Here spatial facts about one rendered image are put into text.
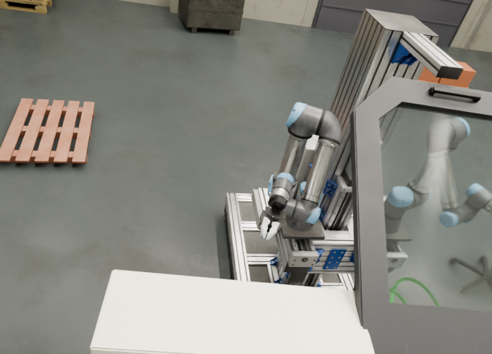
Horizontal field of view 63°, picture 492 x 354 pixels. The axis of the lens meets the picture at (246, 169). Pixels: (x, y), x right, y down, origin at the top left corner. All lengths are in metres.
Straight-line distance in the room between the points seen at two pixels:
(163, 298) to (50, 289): 2.01
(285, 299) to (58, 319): 2.00
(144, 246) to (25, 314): 0.88
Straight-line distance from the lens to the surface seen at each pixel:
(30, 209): 3.59
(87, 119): 4.37
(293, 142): 1.80
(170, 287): 1.13
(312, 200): 1.69
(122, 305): 1.10
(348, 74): 2.03
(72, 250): 3.24
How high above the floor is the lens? 2.48
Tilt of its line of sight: 38 degrees down
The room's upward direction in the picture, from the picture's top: 13 degrees clockwise
